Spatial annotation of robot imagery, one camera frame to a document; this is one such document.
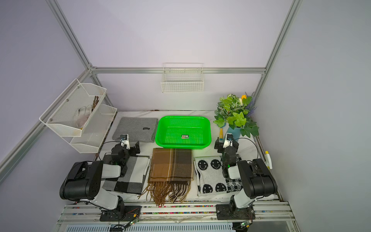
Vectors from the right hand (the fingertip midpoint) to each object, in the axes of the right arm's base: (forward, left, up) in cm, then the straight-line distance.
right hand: (226, 139), depth 93 cm
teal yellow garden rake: (+10, 0, -7) cm, 12 cm away
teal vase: (0, -5, +8) cm, 9 cm away
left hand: (0, +63, -2) cm, 63 cm away
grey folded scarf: (+13, +60, -4) cm, 62 cm away
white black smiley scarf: (-23, +12, -5) cm, 26 cm away
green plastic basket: (+13, +31, -8) cm, 35 cm away
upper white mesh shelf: (+6, +89, +24) cm, 92 cm away
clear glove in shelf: (+4, +83, +22) cm, 86 cm away
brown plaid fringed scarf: (-19, +35, -6) cm, 41 cm away
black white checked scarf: (-15, +57, -7) cm, 59 cm away
